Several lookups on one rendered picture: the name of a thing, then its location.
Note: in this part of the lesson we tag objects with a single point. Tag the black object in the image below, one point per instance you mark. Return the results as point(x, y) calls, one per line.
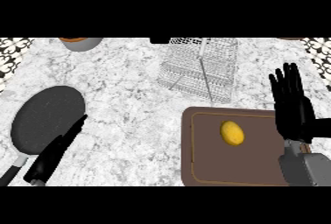
point(160, 40)

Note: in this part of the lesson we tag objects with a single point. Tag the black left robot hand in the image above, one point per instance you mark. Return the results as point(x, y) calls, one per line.
point(52, 157)

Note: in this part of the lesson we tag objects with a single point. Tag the yellow lemon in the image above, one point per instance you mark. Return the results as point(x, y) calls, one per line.
point(232, 133)

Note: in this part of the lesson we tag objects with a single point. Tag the grey pot with orange rim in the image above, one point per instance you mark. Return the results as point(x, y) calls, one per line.
point(80, 43)

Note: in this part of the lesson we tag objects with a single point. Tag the dark grey frying pan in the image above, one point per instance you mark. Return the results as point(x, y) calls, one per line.
point(45, 119)

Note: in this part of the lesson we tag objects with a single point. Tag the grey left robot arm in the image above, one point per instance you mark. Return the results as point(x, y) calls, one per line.
point(37, 183)

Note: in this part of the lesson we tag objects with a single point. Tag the brown object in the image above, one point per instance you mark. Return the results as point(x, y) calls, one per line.
point(291, 38)

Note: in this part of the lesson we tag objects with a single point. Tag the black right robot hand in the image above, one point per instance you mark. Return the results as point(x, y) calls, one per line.
point(293, 110)

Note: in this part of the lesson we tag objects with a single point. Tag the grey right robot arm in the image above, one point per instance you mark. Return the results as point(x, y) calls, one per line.
point(305, 166)

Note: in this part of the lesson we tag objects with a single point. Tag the brown tray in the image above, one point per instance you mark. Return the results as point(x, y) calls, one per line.
point(228, 157)

